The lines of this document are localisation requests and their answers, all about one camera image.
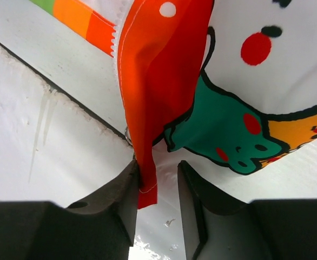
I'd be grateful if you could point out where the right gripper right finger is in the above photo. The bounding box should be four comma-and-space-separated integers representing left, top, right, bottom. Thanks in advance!
177, 161, 252, 259

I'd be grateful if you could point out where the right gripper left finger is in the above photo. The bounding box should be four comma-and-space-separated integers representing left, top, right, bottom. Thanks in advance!
67, 159, 140, 246

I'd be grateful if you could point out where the rainbow children's hooded jacket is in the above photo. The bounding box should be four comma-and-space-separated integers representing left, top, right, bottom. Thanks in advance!
36, 1, 317, 208

